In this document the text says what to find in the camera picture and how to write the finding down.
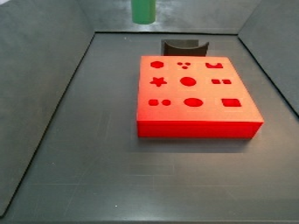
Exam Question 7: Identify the green round cylinder peg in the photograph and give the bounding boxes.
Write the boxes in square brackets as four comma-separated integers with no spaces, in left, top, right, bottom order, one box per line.
[131,0,155,25]

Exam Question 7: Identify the red shape sorter box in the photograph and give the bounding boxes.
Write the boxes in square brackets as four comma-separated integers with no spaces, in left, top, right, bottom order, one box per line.
[137,56,265,138]

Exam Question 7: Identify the dark grey curved cradle block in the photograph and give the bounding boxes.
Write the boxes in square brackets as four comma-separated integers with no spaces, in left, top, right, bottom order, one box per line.
[162,39,210,56]

